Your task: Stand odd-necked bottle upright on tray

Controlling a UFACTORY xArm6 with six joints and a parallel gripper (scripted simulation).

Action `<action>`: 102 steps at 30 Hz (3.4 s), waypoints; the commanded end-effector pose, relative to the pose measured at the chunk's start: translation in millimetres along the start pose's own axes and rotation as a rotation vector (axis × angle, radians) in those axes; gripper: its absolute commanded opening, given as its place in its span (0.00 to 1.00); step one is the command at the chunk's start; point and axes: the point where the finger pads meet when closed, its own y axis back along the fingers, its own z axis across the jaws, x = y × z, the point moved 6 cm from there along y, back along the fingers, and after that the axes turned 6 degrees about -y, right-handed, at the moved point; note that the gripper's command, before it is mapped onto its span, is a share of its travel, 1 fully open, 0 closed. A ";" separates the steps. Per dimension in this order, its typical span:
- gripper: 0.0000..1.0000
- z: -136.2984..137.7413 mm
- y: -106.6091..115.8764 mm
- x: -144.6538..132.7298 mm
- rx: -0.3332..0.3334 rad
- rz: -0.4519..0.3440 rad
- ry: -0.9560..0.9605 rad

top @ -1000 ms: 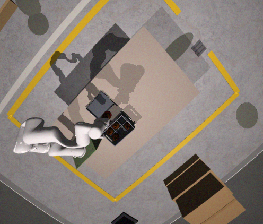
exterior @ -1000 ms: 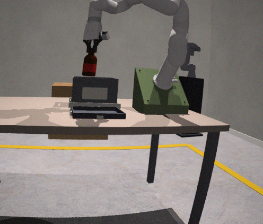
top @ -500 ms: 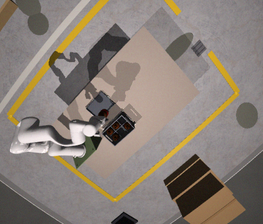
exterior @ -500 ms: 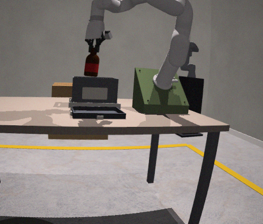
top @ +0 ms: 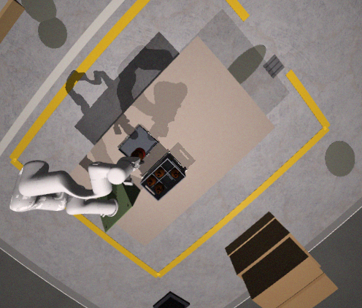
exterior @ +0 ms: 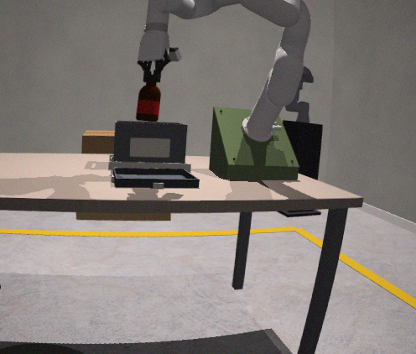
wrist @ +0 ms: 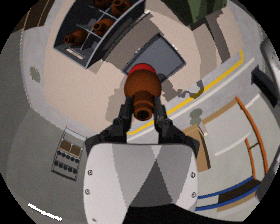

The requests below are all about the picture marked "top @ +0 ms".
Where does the brown glass bottle with red label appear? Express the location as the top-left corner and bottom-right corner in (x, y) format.
(131, 147), (145, 160)

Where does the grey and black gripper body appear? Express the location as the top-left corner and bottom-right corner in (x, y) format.
(117, 157), (141, 169)

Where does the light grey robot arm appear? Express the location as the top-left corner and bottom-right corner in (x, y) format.
(9, 159), (136, 217)

